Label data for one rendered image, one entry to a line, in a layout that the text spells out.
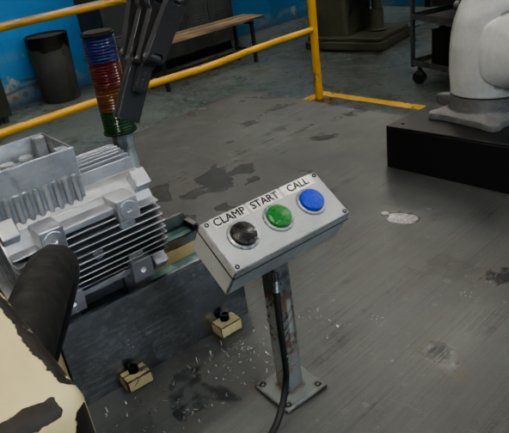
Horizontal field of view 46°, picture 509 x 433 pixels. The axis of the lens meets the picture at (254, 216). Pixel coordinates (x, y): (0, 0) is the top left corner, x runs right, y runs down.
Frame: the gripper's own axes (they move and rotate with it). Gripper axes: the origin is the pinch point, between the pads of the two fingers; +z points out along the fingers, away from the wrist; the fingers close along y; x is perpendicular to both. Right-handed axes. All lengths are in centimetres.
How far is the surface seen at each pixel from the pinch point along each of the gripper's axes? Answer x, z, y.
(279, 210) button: 10.2, 8.1, 20.6
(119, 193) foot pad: 1.2, 12.8, 0.6
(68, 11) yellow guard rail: 79, -29, -244
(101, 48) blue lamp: 9.7, -5.7, -34.2
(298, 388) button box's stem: 23.4, 31.4, 19.8
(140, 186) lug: 3.9, 11.4, 0.7
